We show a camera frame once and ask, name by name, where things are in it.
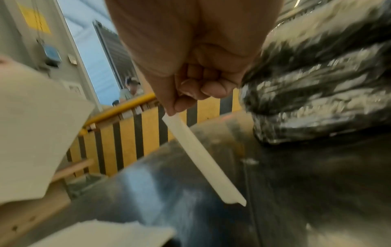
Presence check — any person's left hand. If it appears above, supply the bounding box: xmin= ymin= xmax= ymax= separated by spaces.
xmin=0 ymin=55 xmax=22 ymax=67

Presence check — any person's right hand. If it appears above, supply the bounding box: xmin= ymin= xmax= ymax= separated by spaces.
xmin=105 ymin=0 xmax=285 ymax=116

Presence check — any white printed label paper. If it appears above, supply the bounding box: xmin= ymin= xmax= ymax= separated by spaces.
xmin=0 ymin=61 xmax=96 ymax=206

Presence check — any black package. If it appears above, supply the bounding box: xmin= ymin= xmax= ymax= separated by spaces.
xmin=239 ymin=4 xmax=391 ymax=145

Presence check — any yellow pipe guardrail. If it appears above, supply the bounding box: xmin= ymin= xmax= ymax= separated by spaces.
xmin=77 ymin=92 xmax=156 ymax=137

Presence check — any yellow black striped barrier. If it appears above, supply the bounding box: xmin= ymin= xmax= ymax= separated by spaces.
xmin=65 ymin=89 xmax=245 ymax=179

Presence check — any blue wall box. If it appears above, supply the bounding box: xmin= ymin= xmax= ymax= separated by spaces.
xmin=42 ymin=43 xmax=62 ymax=62

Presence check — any yellow wall sign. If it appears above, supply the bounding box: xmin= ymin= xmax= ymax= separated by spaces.
xmin=18 ymin=2 xmax=51 ymax=33

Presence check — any light wooden frame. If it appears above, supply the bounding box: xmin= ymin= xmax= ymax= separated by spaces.
xmin=0 ymin=157 xmax=96 ymax=245

